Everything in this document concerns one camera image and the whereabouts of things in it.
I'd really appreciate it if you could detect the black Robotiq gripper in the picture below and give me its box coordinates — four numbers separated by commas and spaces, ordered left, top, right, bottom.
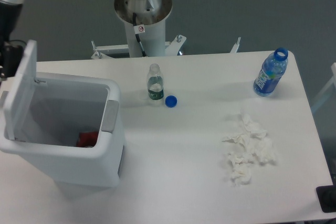
0, 1, 26, 79

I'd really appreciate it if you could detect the white trash can lid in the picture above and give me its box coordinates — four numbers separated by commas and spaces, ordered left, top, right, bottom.
3, 40, 42, 140

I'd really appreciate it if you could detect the white trash can body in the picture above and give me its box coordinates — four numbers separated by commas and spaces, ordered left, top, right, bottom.
0, 72, 125, 188

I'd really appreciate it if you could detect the blue bottle cap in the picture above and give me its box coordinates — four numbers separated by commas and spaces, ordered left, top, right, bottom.
165, 95, 177, 108

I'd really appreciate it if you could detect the red crumpled wrapper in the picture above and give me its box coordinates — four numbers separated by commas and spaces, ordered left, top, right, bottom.
76, 131, 99, 147

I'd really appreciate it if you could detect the clear small water bottle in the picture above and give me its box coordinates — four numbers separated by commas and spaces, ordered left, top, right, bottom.
146, 63, 164, 106

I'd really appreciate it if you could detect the crumpled white tissue pile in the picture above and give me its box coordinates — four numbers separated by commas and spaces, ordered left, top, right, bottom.
222, 111, 277, 186

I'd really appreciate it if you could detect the blue drink bottle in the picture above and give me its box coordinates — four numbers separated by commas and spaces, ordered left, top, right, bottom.
253, 47, 288, 97

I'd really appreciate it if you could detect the black device at table edge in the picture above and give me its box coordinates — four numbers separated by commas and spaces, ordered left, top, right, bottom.
316, 185, 335, 213

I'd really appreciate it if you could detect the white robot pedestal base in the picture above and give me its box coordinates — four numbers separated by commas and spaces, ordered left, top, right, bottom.
90, 0, 242, 60

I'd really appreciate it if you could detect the white frame at right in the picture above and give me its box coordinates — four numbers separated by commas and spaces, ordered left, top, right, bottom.
310, 62, 335, 115

